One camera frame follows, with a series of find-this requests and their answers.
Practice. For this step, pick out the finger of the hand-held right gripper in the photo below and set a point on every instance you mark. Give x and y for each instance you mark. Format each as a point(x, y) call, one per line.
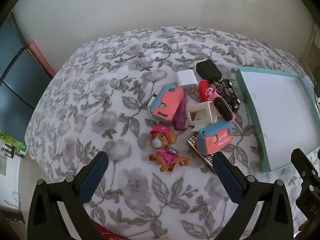
point(306, 170)

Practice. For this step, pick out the pink pole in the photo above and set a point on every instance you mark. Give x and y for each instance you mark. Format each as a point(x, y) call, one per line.
point(41, 57)

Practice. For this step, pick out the white plug charger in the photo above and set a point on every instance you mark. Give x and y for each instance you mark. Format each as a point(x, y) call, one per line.
point(185, 78)

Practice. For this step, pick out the grey floral blanket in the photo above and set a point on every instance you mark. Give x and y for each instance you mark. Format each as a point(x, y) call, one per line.
point(100, 105)

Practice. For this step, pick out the white hair claw clip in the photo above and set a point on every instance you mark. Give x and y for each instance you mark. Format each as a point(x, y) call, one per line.
point(207, 110)

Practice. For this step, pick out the pink wrist watch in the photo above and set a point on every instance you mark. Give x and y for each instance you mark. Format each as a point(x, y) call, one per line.
point(222, 107)

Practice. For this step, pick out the green printed box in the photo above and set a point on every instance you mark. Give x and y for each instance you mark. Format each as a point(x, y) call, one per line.
point(12, 142)

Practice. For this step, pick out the black toy car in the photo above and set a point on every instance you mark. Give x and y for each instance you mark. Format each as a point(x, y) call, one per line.
point(228, 90)

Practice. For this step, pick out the black plug charger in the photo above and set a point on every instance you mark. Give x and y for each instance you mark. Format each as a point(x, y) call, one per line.
point(207, 68)

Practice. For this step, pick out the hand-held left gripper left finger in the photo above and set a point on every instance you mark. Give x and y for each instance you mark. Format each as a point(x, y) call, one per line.
point(93, 177)

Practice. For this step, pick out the pink blue toy knife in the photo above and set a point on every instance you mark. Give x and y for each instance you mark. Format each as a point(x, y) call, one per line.
point(167, 102)
point(215, 140)

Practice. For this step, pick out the pink puppy toy figure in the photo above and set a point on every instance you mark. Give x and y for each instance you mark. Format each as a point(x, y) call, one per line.
point(165, 155)

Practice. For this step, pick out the red white bottle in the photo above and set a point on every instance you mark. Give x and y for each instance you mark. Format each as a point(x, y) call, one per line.
point(204, 88)

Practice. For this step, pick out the teal cardboard box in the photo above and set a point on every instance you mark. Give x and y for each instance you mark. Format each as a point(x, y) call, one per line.
point(275, 105)

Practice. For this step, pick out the dark cabinet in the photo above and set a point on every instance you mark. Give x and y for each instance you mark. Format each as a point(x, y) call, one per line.
point(15, 92)

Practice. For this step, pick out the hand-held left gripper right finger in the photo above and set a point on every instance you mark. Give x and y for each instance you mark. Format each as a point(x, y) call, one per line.
point(227, 177)

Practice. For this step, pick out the red cloth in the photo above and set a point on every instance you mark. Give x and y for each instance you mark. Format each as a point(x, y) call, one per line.
point(105, 233)

